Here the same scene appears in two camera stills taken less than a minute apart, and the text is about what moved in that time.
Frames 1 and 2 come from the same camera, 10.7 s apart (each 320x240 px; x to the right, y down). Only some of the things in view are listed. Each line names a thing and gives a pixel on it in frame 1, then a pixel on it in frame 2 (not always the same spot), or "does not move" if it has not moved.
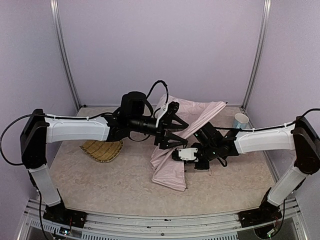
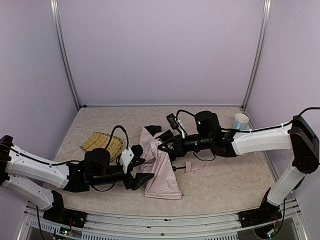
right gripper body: (200, 152) to (172, 144)
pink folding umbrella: (168, 172) to (157, 161)
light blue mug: (241, 121) does not move
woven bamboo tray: (102, 151) does not move
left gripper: (161, 129) to (129, 176)
